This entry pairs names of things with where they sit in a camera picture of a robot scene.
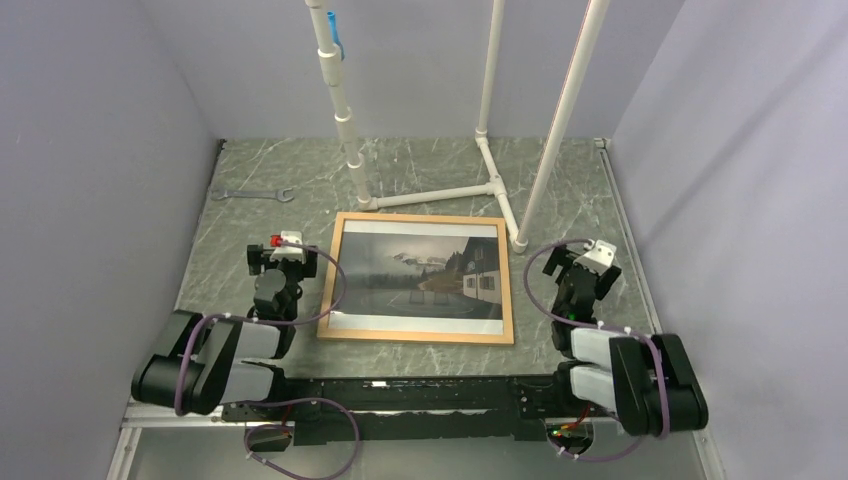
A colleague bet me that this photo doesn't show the white PVC pipe stand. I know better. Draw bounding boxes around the white PVC pipe stand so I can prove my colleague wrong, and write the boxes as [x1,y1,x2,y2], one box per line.
[305,0,610,253]

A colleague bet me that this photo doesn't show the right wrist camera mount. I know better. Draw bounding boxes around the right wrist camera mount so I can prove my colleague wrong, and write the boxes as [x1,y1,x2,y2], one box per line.
[574,240,617,276]

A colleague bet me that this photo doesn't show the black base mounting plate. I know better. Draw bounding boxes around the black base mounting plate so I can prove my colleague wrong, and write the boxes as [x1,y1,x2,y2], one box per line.
[222,375,607,446]

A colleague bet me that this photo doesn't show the wooden picture frame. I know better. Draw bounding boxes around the wooden picture frame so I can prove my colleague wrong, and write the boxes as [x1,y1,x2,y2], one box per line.
[315,211,516,347]

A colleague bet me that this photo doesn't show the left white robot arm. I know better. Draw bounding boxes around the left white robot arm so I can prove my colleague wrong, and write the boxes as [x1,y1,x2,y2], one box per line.
[131,235,318,420]

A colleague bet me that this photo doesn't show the glossy photo board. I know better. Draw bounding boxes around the glossy photo board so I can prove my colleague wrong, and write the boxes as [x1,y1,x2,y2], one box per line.
[328,219,506,337]

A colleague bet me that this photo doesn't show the grey metal wrench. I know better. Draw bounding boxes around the grey metal wrench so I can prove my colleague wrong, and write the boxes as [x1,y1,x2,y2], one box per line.
[209,188,294,203]

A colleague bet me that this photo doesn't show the aluminium rail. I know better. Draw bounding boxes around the aluminium rail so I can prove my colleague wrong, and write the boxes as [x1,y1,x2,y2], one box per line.
[109,401,725,479]

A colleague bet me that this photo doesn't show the blue nozzle on pipe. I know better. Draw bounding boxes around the blue nozzle on pipe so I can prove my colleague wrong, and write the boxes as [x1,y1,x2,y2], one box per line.
[326,11,345,61]

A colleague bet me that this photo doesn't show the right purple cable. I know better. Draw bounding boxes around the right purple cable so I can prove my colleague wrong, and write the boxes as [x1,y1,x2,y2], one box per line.
[523,238,672,464]

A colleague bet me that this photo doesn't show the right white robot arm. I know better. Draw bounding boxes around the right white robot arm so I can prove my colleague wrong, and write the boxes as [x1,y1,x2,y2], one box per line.
[543,240,709,438]

